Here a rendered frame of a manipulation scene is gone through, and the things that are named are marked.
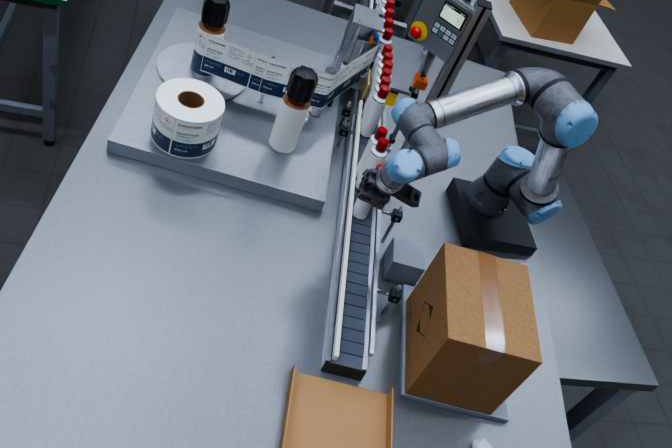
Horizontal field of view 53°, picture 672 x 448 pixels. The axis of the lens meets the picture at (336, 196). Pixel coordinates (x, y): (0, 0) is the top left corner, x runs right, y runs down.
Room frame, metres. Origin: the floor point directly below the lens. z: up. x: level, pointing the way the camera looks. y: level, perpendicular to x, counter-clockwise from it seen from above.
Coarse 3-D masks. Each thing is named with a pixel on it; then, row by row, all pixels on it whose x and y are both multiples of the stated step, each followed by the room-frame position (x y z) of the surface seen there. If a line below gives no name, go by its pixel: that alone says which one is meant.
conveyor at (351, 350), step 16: (352, 224) 1.46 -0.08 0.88; (368, 224) 1.49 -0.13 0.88; (352, 240) 1.40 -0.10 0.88; (368, 240) 1.42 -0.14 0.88; (352, 256) 1.34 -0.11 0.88; (368, 256) 1.36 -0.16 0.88; (352, 272) 1.28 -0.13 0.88; (368, 272) 1.30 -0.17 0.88; (352, 288) 1.23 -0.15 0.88; (336, 304) 1.17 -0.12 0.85; (352, 304) 1.17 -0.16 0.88; (352, 320) 1.12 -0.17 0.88; (352, 336) 1.08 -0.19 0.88; (352, 352) 1.03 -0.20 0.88; (352, 368) 0.99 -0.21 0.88
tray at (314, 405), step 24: (312, 384) 0.93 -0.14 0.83; (336, 384) 0.95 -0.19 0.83; (288, 408) 0.82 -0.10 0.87; (312, 408) 0.86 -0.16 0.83; (336, 408) 0.89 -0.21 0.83; (360, 408) 0.92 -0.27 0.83; (384, 408) 0.95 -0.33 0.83; (288, 432) 0.78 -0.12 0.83; (312, 432) 0.81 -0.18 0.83; (336, 432) 0.83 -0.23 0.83; (360, 432) 0.86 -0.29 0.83; (384, 432) 0.89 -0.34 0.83
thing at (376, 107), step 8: (384, 88) 1.90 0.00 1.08; (376, 96) 1.89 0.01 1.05; (384, 96) 1.89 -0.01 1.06; (376, 104) 1.88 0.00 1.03; (384, 104) 1.89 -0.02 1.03; (368, 112) 1.88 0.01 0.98; (376, 112) 1.88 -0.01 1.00; (368, 120) 1.88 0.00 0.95; (376, 120) 1.88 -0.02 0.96; (360, 128) 1.89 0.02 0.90; (368, 128) 1.88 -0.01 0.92; (368, 136) 1.88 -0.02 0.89
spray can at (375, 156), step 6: (384, 138) 1.64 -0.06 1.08; (378, 144) 1.62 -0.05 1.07; (384, 144) 1.62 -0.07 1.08; (372, 150) 1.62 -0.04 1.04; (378, 150) 1.62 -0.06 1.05; (384, 150) 1.62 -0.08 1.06; (372, 156) 1.61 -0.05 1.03; (378, 156) 1.61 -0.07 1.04; (384, 156) 1.62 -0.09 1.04; (366, 162) 1.62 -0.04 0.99; (372, 162) 1.61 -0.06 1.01; (378, 162) 1.61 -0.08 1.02; (366, 168) 1.61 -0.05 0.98; (372, 168) 1.61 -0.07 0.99; (360, 174) 1.62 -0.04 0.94; (360, 180) 1.61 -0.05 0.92
